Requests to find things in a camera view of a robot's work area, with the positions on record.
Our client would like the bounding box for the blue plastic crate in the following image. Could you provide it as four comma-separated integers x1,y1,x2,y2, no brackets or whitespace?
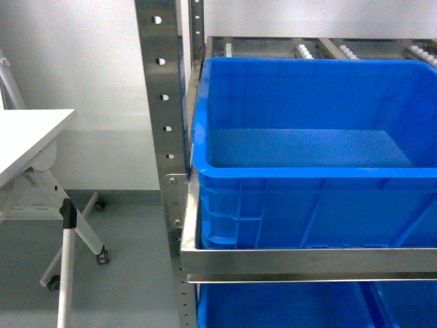
193,58,436,249

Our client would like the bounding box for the lower right blue crate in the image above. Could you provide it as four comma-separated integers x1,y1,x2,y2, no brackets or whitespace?
371,281,436,327

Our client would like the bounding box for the white pole black grip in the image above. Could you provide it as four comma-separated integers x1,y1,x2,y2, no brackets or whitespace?
57,198,77,327

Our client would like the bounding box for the metal shelf rack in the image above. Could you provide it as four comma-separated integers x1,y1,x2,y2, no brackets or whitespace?
135,1,436,327

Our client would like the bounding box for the white folding table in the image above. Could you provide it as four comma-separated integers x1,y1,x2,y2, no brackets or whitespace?
1,51,107,291

